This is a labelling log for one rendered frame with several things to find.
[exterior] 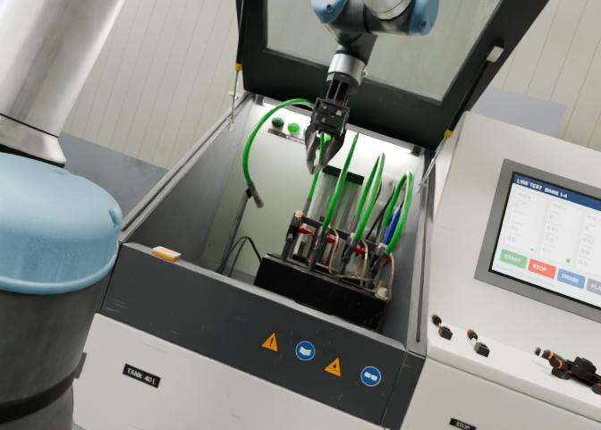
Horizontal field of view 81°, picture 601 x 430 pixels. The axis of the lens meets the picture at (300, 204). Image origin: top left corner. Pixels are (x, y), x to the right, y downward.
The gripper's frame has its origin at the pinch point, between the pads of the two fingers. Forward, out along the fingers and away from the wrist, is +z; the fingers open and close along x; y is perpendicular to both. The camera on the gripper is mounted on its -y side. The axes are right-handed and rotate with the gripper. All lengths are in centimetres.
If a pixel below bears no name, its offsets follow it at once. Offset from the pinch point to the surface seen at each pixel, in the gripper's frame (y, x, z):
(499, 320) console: -14, 56, 20
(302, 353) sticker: 9.6, 10.9, 36.1
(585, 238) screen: -20, 72, -7
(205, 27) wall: -296, -192, -128
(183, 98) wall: -296, -189, -46
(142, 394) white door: 10, -18, 57
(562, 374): 1, 64, 24
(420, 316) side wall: 3.8, 31.8, 22.2
